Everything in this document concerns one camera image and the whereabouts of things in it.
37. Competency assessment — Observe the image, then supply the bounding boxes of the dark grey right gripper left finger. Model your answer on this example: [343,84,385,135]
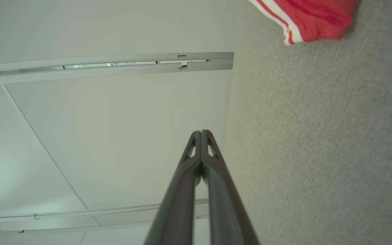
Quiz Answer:
[144,130,202,245]

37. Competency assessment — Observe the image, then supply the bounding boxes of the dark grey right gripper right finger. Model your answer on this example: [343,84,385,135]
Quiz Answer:
[202,130,260,245]

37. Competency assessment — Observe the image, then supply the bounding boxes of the red garment with white waistband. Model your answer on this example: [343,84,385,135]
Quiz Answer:
[249,0,357,46]

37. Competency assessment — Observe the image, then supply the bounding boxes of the grey metal partition post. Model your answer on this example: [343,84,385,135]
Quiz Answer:
[0,52,234,86]

